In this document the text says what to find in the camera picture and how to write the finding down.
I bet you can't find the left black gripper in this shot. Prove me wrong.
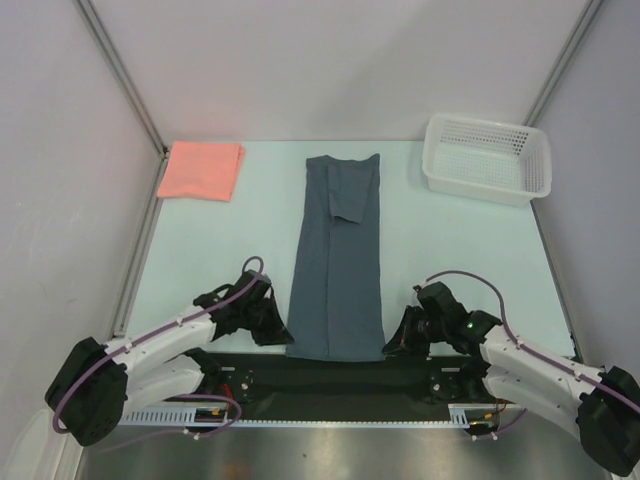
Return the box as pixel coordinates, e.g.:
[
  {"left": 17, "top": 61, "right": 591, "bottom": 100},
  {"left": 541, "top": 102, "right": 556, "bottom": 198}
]
[{"left": 241, "top": 293, "right": 293, "bottom": 346}]

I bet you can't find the blue-grey t shirt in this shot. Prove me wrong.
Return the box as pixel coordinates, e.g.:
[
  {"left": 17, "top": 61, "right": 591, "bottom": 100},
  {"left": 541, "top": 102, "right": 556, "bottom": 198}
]
[{"left": 286, "top": 154, "right": 385, "bottom": 362}]

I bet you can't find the white plastic perforated basket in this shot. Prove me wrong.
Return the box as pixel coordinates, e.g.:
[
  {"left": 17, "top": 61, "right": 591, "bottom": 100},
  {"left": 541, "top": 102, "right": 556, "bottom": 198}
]
[{"left": 422, "top": 114, "right": 552, "bottom": 206}]

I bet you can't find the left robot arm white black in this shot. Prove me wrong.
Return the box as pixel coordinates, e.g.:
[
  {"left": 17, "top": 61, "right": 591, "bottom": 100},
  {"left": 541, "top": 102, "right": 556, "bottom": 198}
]
[{"left": 45, "top": 270, "right": 294, "bottom": 447}]

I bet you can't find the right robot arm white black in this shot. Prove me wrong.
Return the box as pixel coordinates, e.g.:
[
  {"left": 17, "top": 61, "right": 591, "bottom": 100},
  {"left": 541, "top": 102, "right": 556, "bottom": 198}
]
[{"left": 383, "top": 282, "right": 639, "bottom": 477}]

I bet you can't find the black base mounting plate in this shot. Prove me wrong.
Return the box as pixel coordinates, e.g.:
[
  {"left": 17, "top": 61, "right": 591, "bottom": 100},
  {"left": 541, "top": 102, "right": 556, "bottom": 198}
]
[{"left": 186, "top": 348, "right": 495, "bottom": 423}]

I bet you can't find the folded pink t shirt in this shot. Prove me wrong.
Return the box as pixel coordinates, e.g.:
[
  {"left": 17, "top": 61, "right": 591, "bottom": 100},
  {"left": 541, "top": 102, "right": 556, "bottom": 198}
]
[{"left": 156, "top": 141, "right": 245, "bottom": 202}]

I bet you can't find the white slotted cable duct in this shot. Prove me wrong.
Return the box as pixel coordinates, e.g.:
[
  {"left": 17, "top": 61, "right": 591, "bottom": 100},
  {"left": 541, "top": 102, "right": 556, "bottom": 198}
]
[{"left": 118, "top": 406, "right": 495, "bottom": 429}]

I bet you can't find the left aluminium frame post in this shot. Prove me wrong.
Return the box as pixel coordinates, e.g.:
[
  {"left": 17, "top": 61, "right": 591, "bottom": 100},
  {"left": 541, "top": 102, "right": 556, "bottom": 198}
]
[{"left": 73, "top": 0, "right": 169, "bottom": 160}]

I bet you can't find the aluminium frame post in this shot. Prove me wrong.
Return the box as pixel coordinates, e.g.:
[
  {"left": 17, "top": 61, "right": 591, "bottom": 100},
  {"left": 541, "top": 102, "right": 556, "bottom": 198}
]
[
  {"left": 524, "top": 0, "right": 608, "bottom": 127},
  {"left": 73, "top": 0, "right": 169, "bottom": 160}
]

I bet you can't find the right aluminium frame post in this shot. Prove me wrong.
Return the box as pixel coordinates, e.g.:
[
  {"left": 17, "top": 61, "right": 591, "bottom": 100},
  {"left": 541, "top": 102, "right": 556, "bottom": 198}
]
[{"left": 524, "top": 0, "right": 608, "bottom": 127}]

